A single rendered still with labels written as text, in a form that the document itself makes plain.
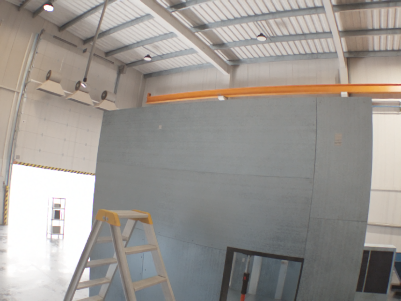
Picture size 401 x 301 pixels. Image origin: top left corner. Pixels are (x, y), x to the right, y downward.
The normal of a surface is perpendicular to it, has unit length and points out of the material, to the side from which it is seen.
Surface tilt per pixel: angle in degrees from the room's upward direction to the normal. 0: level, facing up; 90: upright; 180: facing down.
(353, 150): 90
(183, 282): 90
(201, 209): 90
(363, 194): 90
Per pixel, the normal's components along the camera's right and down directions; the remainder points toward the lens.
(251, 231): -0.54, -0.16
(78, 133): 0.83, 0.02
